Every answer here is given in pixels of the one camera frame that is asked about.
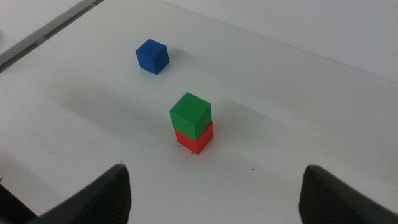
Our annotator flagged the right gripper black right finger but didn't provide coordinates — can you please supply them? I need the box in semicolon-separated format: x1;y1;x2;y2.
298;164;398;224

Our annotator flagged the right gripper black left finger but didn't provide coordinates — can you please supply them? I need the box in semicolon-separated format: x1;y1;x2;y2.
26;164;132;224

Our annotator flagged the red cube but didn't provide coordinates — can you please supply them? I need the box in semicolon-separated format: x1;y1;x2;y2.
174;121;215;156

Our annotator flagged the green cube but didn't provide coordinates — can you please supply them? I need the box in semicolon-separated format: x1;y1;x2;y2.
169;91;213;141

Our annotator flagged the blue cube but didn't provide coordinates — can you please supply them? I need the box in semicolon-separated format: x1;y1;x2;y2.
135;38;170;76

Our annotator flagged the white side table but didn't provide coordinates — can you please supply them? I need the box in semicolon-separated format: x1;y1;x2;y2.
0;0;105;74

